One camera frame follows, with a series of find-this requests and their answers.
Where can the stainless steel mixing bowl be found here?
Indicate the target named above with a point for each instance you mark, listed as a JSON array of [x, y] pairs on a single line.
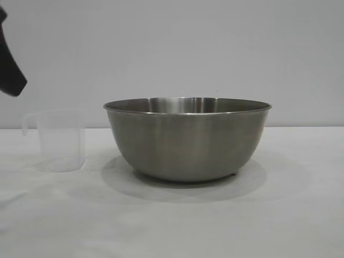
[[182, 145]]

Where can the clear plastic measuring cup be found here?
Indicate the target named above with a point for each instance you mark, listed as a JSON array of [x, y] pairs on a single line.
[[53, 139]]

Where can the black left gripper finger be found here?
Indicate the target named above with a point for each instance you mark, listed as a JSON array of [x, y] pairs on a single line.
[[10, 78]]

